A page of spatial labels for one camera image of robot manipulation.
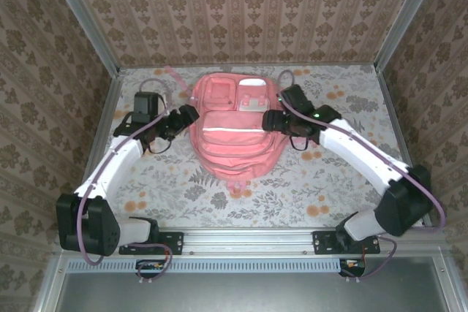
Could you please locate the grey metal panel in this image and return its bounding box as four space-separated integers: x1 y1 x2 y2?
32 249 468 312

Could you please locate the pink school backpack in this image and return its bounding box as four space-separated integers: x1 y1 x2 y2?
164 65 308 196

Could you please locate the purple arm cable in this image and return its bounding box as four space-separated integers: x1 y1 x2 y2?
79 78 173 284
277 69 446 284

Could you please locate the floral table cover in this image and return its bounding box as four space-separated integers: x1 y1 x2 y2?
78 65 427 228

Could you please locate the slotted grey cable duct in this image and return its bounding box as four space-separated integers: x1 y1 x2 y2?
67 257 367 274

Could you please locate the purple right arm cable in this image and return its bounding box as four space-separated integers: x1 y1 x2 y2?
277 69 446 284

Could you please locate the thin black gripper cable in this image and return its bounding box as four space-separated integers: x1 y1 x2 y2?
288 135 312 151
147 135 173 155

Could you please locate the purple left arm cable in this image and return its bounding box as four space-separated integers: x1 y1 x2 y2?
79 78 173 284

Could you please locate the wide aluminium mounting rail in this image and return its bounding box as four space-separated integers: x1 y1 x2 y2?
54 227 448 255

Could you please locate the aluminium frame bar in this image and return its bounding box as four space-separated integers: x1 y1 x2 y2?
118 61 377 70
373 65 433 227
68 69 126 229

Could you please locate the aluminium frame post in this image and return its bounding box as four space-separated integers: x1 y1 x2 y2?
42 0 122 76
373 0 448 72

